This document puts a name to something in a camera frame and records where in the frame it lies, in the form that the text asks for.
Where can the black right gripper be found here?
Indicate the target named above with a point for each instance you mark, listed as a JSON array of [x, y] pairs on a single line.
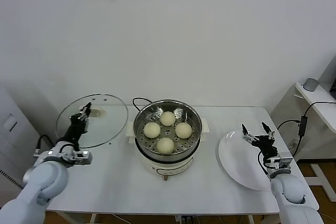
[[266, 148]]

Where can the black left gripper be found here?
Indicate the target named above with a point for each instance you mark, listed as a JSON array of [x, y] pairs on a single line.
[[76, 128]]

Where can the white steamed baozi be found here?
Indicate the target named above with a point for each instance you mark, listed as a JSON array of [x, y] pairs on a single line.
[[183, 130], [167, 118], [151, 130], [165, 145]]

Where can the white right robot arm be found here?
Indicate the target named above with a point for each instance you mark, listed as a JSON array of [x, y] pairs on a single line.
[[291, 190]]

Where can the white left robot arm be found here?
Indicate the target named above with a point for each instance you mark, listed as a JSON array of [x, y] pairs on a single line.
[[44, 182]]

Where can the stainless steel steamer basket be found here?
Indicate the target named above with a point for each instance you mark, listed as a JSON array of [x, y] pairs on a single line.
[[147, 144]]

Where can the white round plate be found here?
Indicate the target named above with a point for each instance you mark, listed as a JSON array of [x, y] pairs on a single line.
[[236, 161]]

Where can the white side desk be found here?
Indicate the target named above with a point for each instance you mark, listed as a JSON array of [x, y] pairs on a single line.
[[315, 98]]

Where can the white cabinet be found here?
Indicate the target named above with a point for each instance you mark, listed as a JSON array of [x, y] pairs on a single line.
[[21, 129]]

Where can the grey cylinder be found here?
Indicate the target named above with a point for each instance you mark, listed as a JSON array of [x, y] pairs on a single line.
[[310, 84]]

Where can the white table leg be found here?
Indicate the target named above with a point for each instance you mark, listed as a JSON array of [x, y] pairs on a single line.
[[92, 219], [250, 219]]

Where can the grey monitor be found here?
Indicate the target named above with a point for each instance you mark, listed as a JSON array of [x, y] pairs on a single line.
[[328, 69]]

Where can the cream electric cooker base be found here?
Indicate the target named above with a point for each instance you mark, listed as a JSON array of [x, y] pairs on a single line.
[[168, 167]]

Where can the black white striped strip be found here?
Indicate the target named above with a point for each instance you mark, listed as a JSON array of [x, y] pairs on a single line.
[[10, 179]]

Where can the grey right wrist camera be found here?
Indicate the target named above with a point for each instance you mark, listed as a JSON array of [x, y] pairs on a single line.
[[281, 162]]

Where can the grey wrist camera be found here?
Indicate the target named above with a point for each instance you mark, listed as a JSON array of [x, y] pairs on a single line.
[[281, 162], [83, 159]]

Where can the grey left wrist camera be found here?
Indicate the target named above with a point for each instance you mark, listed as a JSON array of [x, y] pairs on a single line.
[[83, 159]]

